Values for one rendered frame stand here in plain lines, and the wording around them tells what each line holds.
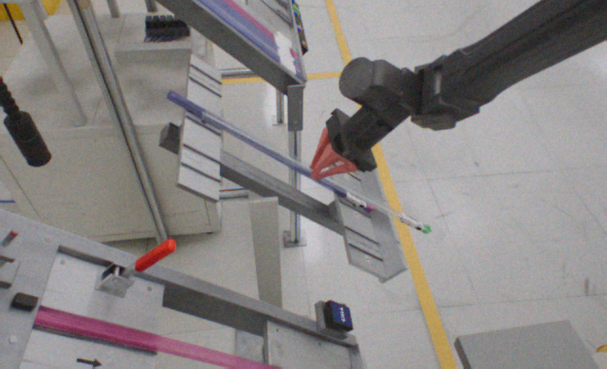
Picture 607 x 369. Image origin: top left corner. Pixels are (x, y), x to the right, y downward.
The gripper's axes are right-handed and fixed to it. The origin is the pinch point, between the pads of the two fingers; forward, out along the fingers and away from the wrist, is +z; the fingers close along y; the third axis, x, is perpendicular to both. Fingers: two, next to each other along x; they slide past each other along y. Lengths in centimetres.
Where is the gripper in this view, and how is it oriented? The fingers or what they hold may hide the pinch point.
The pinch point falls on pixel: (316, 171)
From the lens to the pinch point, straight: 75.3
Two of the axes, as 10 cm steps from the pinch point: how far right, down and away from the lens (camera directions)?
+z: -6.6, 5.9, 4.6
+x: 7.4, 4.0, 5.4
